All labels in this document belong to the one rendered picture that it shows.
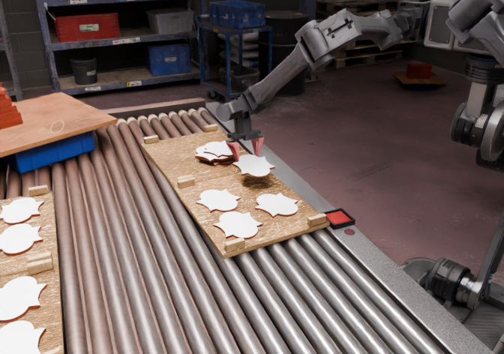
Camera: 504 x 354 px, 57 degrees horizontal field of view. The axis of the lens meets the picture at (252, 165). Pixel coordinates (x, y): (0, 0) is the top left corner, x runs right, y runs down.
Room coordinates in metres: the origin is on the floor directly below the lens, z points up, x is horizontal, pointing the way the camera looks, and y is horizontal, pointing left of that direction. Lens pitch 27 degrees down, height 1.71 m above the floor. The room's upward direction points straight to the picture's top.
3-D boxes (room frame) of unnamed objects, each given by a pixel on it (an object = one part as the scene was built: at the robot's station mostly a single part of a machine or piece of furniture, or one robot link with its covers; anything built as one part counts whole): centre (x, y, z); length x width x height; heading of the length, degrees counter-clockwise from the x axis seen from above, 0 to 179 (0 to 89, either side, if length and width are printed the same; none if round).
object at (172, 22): (5.79, 0.99, 0.76); 0.50 x 0.36 x 0.24; 122
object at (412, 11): (1.53, -0.49, 1.45); 0.09 x 0.08 x 0.12; 46
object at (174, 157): (1.63, 0.20, 0.93); 0.41 x 0.35 x 0.02; 28
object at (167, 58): (5.80, 1.07, 0.32); 0.50 x 0.41 x 0.37; 112
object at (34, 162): (1.70, 0.84, 0.97); 0.31 x 0.31 x 0.10; 45
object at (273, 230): (1.26, 0.02, 0.93); 0.41 x 0.35 x 0.02; 27
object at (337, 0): (6.97, -1.59, 0.44); 1.31 x 1.00 x 0.87; 116
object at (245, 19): (4.97, 0.16, 0.96); 0.50 x 0.38 x 0.21; 41
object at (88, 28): (5.38, 1.88, 0.78); 0.66 x 0.45 x 0.28; 116
